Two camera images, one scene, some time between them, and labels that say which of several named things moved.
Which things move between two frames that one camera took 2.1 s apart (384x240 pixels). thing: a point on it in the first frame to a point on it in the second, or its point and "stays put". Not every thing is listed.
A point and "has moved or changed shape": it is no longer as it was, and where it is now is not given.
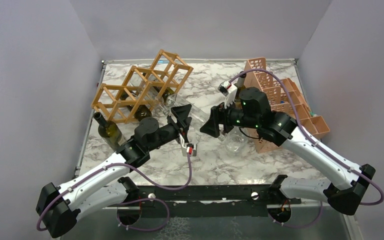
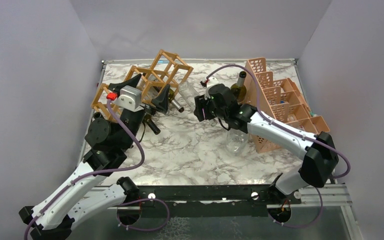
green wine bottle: (168, 91) has moved or changed shape
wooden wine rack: (143, 90) stays put
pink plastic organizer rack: (285, 98) stays put
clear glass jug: (236, 142) stays put
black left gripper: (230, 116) to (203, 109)
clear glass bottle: (154, 91) stays put
